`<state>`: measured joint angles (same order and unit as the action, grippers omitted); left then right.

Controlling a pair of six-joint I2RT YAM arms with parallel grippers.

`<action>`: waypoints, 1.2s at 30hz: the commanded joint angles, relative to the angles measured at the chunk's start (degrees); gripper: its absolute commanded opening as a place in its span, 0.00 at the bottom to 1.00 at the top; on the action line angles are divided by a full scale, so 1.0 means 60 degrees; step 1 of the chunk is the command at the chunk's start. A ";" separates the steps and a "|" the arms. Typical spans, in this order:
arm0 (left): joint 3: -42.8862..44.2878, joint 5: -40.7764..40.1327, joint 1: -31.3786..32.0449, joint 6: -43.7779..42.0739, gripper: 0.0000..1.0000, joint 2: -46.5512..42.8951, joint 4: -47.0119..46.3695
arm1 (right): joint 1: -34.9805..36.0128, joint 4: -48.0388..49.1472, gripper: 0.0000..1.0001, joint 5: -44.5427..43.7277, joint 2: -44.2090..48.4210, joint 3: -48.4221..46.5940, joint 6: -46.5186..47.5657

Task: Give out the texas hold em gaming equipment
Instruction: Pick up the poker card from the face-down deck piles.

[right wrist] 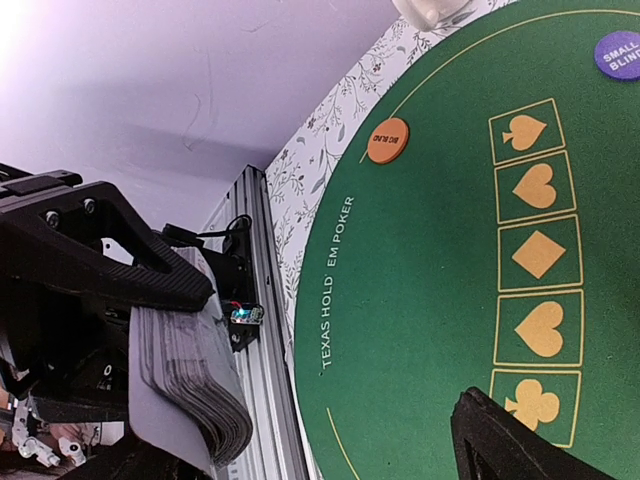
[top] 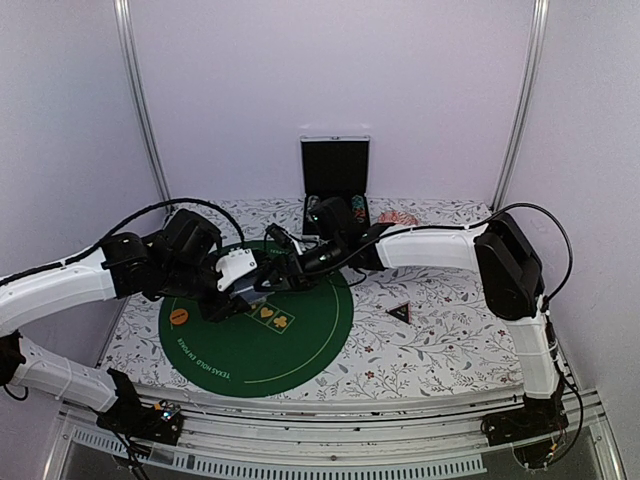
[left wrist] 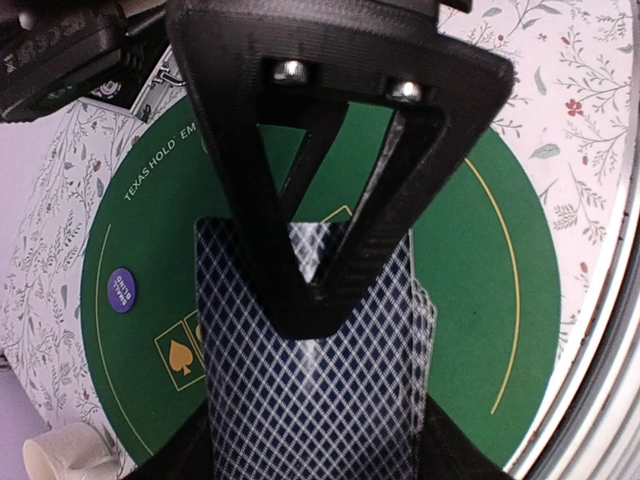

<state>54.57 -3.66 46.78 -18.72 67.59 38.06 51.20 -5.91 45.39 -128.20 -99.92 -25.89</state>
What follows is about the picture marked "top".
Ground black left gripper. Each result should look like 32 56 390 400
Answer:
160 253 252 323

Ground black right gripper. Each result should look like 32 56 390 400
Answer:
255 236 346 291

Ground orange big blind button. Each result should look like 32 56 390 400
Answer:
169 308 189 326

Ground blue playing card deck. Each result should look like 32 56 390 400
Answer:
233 278 271 305

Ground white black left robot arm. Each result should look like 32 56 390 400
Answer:
1 231 259 434

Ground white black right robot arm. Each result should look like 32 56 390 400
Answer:
254 213 561 436

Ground green round poker mat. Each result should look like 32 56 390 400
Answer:
158 272 354 398

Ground right poker chip row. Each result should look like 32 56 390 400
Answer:
351 195 368 225

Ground aluminium poker chip case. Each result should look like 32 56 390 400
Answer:
300 135 371 236

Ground triangular all in marker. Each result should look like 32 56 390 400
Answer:
386 302 412 325

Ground red blue patterned bowl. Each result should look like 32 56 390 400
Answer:
378 210 420 226

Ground floral white tablecloth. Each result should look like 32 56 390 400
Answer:
98 197 561 401

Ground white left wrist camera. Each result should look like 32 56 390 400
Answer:
215 249 257 292

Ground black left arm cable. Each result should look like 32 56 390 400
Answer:
0 198 246 289

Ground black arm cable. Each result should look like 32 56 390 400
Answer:
0 198 246 289
264 202 574 306

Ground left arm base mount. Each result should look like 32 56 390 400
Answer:
96 368 184 446

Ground front aluminium rail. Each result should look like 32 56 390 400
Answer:
47 387 626 480

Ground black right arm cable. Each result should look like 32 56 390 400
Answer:
264 202 574 306

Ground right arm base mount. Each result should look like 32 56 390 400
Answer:
480 396 569 470

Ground left aluminium frame post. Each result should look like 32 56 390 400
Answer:
113 0 171 200

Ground aluminium frame post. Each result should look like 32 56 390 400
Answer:
113 0 171 200
491 0 550 211

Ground right aluminium frame post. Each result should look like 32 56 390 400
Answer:
491 0 550 211

